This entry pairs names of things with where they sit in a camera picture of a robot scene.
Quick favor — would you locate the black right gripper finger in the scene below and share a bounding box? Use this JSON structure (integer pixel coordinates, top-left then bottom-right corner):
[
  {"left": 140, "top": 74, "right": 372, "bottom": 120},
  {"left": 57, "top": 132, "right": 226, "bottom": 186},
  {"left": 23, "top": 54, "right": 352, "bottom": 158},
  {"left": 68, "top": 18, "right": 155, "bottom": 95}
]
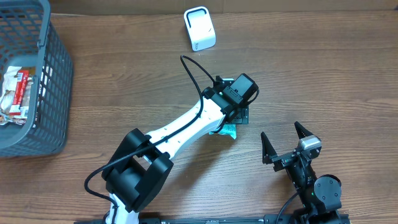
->
[
  {"left": 261, "top": 132, "right": 277, "bottom": 164},
  {"left": 294, "top": 121, "right": 313, "bottom": 139}
]

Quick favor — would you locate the teal wipes packet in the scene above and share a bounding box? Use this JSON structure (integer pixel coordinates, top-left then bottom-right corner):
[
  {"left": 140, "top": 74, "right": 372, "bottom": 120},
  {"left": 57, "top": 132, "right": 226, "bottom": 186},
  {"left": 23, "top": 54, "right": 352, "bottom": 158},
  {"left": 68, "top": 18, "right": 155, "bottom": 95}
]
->
[{"left": 209, "top": 124, "right": 237, "bottom": 139}]

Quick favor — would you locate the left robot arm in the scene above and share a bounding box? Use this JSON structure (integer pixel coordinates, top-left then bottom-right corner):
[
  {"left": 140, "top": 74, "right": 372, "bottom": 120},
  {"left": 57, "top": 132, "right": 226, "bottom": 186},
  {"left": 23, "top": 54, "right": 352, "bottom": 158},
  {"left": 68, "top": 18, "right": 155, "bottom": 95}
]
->
[{"left": 101, "top": 73, "right": 259, "bottom": 223}]

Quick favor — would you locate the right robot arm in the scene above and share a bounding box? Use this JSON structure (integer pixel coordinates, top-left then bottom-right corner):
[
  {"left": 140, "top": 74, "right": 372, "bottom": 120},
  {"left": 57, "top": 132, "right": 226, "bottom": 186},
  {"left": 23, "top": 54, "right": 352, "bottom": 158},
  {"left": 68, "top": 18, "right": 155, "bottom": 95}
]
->
[{"left": 261, "top": 121, "right": 348, "bottom": 223}]

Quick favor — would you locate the white barcode scanner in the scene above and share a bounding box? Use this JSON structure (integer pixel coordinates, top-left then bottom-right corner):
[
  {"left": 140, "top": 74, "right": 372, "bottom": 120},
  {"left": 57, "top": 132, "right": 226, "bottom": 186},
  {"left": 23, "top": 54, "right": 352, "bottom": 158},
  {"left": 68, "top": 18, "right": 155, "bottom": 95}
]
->
[{"left": 183, "top": 6, "right": 216, "bottom": 52}]

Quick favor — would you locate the red white snack bar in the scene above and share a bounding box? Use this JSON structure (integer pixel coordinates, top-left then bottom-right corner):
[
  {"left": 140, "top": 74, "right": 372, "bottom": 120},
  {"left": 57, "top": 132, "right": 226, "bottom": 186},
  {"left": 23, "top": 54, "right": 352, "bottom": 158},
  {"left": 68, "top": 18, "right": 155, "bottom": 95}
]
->
[{"left": 9, "top": 70, "right": 29, "bottom": 116}]

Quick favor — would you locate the grey plastic mesh basket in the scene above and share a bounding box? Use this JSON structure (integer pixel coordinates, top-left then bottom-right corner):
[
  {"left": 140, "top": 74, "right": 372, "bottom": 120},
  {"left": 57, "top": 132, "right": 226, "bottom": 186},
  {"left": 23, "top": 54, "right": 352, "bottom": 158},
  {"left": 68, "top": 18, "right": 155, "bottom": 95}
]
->
[{"left": 1, "top": 0, "right": 74, "bottom": 157}]

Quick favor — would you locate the white brown snack wrapper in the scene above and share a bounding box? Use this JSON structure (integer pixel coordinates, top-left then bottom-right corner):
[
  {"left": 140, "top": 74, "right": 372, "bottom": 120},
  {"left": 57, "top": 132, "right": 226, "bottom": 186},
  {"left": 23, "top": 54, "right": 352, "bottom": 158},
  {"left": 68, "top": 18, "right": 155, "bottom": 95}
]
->
[{"left": 1, "top": 66, "right": 35, "bottom": 126}]

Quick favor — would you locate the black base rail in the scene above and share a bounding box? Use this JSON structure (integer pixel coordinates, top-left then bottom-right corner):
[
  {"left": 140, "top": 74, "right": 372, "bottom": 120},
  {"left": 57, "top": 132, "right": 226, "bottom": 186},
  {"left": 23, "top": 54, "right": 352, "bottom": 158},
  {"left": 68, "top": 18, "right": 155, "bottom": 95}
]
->
[{"left": 74, "top": 215, "right": 351, "bottom": 224}]

